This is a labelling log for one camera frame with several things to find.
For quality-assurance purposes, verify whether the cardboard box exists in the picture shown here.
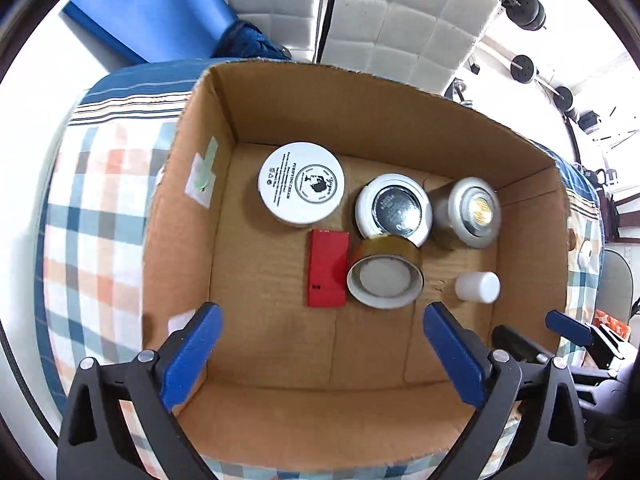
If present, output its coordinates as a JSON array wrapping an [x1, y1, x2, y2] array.
[[142, 58, 572, 472]]

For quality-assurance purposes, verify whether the small white bottle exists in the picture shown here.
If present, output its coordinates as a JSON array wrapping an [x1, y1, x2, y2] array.
[[454, 271, 501, 304]]

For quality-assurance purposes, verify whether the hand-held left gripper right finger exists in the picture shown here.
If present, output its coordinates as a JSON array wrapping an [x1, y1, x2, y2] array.
[[422, 301, 589, 480]]

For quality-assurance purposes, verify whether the round black-lidded white tin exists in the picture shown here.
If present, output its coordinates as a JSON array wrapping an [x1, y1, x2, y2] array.
[[354, 173, 434, 249]]

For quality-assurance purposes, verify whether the brown tape roll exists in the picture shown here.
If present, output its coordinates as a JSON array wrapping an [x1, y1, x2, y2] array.
[[345, 233, 425, 310]]

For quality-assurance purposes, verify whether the blue foam mat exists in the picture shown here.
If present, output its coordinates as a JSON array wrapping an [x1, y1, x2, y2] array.
[[60, 0, 242, 66]]

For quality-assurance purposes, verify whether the dark blue quilted cloth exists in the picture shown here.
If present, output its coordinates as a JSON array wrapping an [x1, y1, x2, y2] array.
[[212, 18, 294, 64]]

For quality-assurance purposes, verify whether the orange and white bag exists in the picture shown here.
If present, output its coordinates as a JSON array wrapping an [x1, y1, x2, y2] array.
[[592, 309, 632, 342]]

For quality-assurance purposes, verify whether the small red box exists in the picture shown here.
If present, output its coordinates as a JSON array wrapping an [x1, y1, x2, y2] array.
[[306, 228, 350, 309]]

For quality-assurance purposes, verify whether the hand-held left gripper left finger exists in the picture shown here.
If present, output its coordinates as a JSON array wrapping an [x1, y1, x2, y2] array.
[[56, 302, 225, 480]]

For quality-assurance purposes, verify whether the plaid quilted blanket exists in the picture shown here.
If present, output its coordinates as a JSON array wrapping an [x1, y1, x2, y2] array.
[[42, 56, 607, 480]]

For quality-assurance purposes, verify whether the dark wooden chair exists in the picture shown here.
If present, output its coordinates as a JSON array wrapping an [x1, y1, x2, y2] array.
[[599, 192, 622, 245]]

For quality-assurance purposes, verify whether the short barbell with plates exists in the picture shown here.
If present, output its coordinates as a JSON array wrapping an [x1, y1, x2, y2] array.
[[510, 54, 577, 112]]

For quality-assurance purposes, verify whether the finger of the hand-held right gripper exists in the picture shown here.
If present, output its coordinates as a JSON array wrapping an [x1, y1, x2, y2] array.
[[492, 324, 546, 367], [545, 309, 594, 347]]

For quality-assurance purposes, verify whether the white round cream jar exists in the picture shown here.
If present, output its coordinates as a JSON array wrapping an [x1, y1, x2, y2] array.
[[257, 140, 346, 226]]

